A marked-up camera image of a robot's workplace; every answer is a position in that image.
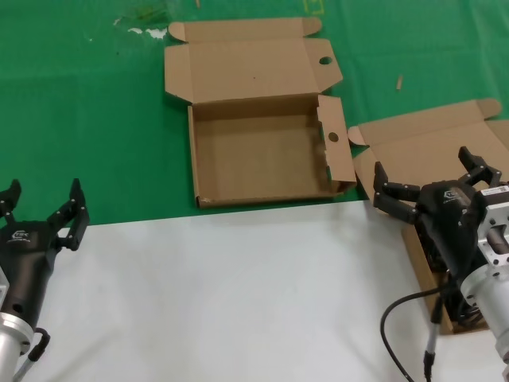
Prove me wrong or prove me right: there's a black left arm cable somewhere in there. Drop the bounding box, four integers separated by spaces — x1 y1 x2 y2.
14 326 52 381

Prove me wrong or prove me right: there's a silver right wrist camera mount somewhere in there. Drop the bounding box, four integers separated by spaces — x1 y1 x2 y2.
478 181 509 267

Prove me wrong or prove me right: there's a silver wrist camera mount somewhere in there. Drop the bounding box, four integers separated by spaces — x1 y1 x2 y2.
478 181 509 267
0 269 11 316

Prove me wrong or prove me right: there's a green table cloth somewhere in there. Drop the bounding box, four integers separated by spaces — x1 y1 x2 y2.
0 0 509 228

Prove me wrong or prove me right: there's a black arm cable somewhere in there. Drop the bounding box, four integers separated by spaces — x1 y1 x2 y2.
14 326 52 381
380 278 455 382

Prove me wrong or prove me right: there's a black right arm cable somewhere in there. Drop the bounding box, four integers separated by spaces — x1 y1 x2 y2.
380 278 455 382

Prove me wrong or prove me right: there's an open flat cardboard box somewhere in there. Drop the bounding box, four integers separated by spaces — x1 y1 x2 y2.
163 17 358 209

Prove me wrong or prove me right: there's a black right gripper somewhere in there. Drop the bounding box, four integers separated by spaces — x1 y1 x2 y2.
372 146 503 280

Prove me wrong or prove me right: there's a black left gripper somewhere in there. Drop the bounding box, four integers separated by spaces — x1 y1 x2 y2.
0 177 91 320

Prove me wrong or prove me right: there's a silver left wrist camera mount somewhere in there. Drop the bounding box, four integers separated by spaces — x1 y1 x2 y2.
0 269 11 316

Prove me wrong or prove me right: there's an open cardboard box with cables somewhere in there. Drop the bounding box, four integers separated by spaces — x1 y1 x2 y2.
348 98 509 335

